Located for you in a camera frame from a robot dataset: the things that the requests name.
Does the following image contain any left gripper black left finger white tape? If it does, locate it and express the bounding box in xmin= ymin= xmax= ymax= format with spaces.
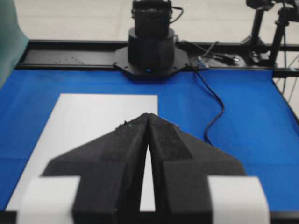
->
xmin=17 ymin=113 xmax=149 ymax=224

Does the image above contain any black cable on cloth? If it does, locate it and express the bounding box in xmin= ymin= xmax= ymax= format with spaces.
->
xmin=192 ymin=58 xmax=225 ymax=144

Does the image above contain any black camera stand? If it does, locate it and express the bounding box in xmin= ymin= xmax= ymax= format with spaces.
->
xmin=241 ymin=0 xmax=275 ymax=46
xmin=269 ymin=0 xmax=299 ymax=66

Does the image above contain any green curtain backdrop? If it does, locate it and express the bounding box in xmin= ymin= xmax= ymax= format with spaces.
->
xmin=0 ymin=0 xmax=28 ymax=86

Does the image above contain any left gripper black right finger white tape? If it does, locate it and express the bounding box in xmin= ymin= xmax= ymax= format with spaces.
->
xmin=148 ymin=114 xmax=270 ymax=224

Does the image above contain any black aluminium rail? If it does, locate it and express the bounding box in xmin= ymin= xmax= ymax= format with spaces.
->
xmin=16 ymin=40 xmax=299 ymax=78

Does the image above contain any white foam board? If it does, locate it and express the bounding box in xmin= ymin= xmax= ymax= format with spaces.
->
xmin=6 ymin=93 xmax=158 ymax=211

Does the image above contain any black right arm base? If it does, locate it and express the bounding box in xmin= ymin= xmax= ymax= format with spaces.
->
xmin=114 ymin=0 xmax=188 ymax=79

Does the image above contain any blue table cloth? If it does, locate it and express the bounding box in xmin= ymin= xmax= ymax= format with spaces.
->
xmin=0 ymin=70 xmax=299 ymax=211

